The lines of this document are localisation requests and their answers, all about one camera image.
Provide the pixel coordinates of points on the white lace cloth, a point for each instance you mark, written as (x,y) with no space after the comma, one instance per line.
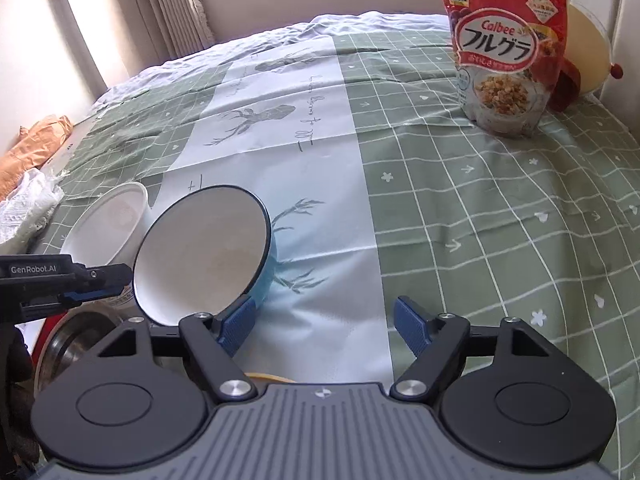
(25,205)

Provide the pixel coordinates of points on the red plastic container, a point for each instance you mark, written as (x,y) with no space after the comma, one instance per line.
(47,332)

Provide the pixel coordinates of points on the orange cloth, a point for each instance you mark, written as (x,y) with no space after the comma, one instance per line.
(37,142)

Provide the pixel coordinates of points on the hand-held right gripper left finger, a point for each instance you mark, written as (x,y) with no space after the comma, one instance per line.
(237,329)

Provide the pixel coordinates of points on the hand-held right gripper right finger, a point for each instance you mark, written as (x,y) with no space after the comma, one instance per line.
(410,329)

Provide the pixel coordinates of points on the white plastic bowl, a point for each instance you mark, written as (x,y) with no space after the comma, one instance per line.
(107,225)

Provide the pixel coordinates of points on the red cereal bag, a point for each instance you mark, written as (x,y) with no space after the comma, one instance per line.
(505,50)

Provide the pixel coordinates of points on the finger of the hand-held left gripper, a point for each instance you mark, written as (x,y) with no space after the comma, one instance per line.
(107,274)
(92,294)

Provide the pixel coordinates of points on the green checked deer-print sheet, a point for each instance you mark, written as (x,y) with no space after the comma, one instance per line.
(475,220)

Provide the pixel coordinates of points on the pale lilac quilt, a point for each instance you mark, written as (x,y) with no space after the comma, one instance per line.
(350,22)

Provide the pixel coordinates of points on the blue enamel bowl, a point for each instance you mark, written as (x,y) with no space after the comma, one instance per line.
(205,255)

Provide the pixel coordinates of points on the pale curtain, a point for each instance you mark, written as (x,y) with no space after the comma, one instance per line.
(170,5)

